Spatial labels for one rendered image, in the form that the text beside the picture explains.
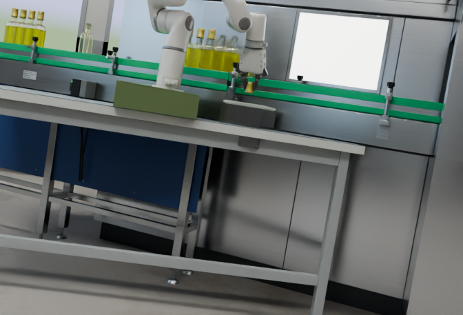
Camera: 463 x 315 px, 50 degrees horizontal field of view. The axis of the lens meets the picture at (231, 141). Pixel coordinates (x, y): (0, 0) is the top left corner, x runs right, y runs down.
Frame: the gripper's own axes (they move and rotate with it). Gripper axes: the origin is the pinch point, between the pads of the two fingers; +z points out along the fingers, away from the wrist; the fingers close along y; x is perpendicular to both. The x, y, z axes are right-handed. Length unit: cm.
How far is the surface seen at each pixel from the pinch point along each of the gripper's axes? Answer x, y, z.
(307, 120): -11.7, -23.4, 14.6
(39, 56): -12, 113, 5
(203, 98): -4.8, 22.0, 10.4
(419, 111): -15, -67, 4
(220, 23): -42, 30, -18
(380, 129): -11, -53, 13
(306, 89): -17.4, -20.1, 2.4
